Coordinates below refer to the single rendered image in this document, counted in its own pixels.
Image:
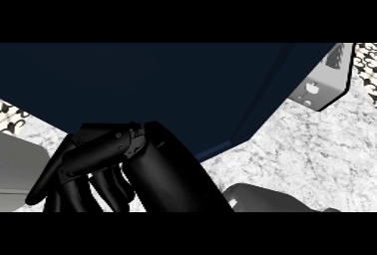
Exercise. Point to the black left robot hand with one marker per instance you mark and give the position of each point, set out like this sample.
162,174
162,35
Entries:
162,172

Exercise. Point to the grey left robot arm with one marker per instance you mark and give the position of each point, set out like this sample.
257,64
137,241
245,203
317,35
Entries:
17,169

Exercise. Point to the grey appliance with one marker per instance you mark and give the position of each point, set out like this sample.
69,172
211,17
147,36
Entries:
320,87

